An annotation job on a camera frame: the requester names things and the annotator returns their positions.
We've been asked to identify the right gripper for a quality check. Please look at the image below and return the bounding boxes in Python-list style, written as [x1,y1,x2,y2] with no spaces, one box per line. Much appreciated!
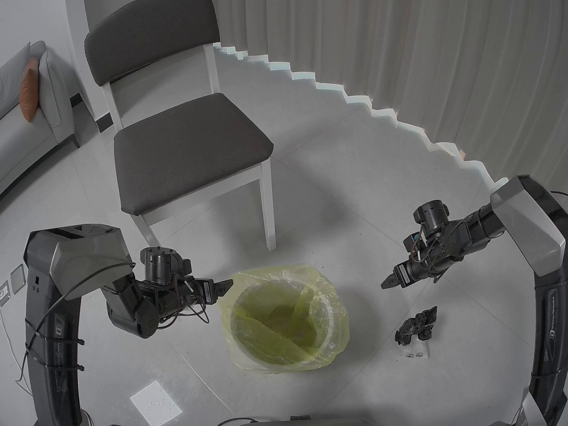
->
[379,256,438,290]

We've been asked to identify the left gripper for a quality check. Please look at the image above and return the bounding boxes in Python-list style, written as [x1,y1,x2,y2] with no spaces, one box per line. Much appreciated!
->
[179,278,235,306]

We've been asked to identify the yellow plastic bag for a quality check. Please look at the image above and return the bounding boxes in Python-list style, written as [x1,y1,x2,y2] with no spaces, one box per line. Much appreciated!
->
[218,262,351,374]

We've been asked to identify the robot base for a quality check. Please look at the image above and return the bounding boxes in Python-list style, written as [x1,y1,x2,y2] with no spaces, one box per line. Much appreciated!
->
[217,414,369,426]

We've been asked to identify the crumpled black plastic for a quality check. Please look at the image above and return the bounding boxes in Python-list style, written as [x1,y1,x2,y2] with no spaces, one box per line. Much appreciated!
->
[394,306,440,348]

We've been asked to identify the white trash bin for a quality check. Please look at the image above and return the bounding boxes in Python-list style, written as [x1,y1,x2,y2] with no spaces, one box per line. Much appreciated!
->
[230,278,338,365]

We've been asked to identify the dark grey white-legged chair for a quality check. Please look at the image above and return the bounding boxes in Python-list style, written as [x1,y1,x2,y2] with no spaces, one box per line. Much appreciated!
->
[83,0,278,252]

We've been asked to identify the grey sofa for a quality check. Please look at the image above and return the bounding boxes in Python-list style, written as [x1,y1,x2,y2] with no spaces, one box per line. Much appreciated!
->
[0,40,83,199]

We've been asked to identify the white curtain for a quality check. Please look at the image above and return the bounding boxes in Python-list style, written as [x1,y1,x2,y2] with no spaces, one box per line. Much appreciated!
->
[193,0,568,191]

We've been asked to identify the orange cushion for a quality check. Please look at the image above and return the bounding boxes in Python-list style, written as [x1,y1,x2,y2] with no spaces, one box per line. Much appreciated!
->
[20,57,41,123]

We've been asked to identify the black cable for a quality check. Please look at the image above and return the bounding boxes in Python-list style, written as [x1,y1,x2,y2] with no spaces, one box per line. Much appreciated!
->
[24,262,136,358]

